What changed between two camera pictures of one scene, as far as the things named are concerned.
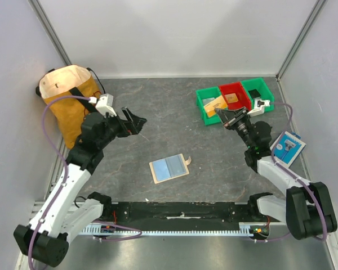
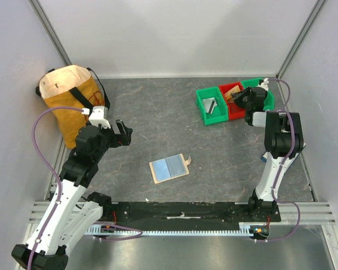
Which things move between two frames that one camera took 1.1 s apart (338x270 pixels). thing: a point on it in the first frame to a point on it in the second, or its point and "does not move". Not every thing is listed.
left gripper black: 133,122 to 123,138
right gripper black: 234,118 to 243,97
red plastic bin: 236,96 does not move
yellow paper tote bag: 72,81 does not move
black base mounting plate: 181,214 does not move
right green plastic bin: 261,86 does not move
